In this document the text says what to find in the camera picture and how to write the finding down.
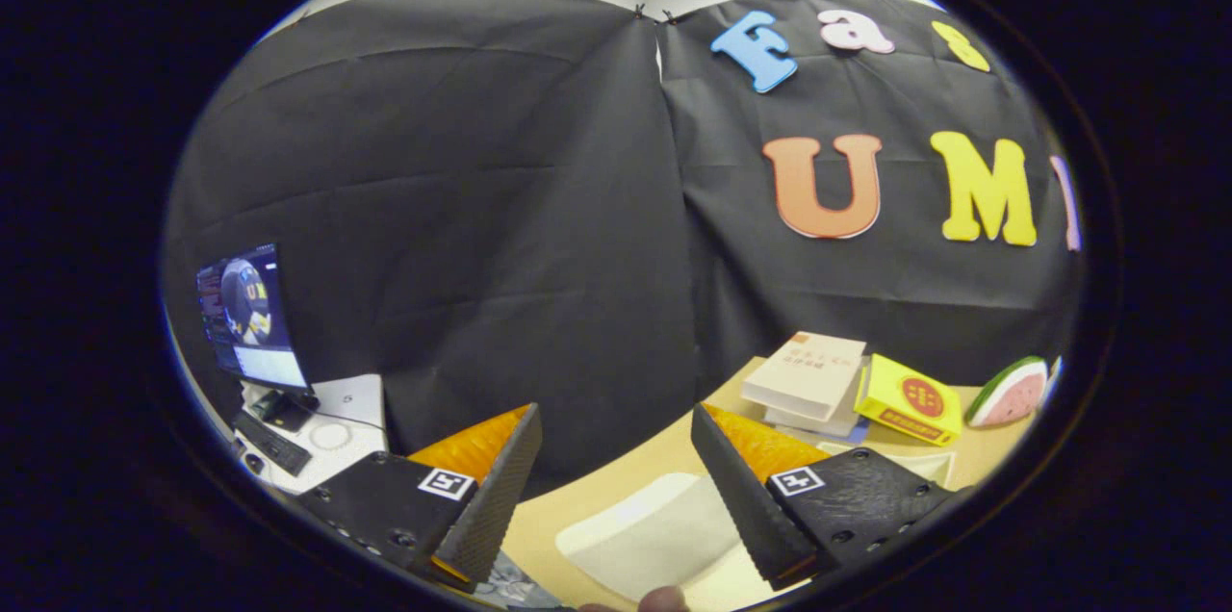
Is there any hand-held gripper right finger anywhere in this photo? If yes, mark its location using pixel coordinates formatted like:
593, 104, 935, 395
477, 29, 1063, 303
689, 402, 975, 592

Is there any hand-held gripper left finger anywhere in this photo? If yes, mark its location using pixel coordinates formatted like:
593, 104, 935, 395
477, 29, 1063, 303
292, 402, 544, 592

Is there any cream storage box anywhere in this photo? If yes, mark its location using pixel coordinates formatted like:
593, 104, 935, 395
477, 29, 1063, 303
555, 444, 957, 608

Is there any grey patterned cloth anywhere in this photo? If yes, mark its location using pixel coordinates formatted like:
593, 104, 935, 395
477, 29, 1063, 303
469, 549, 564, 609

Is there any beige book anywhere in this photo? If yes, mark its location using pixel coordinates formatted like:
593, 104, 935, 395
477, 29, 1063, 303
739, 331, 867, 422

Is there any white side desk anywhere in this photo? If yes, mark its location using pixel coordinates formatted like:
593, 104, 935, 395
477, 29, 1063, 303
231, 373, 389, 496

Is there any yellow book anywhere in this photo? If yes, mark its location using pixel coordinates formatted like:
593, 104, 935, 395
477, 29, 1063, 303
854, 353, 964, 447

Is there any black keyboard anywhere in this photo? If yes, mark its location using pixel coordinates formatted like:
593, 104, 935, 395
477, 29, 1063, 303
233, 410, 315, 478

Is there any watermelon slice plush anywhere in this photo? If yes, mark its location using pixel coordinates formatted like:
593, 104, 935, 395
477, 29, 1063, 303
965, 355, 1050, 428

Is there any computer monitor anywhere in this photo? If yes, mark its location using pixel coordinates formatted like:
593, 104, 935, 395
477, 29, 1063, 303
196, 243, 321, 432

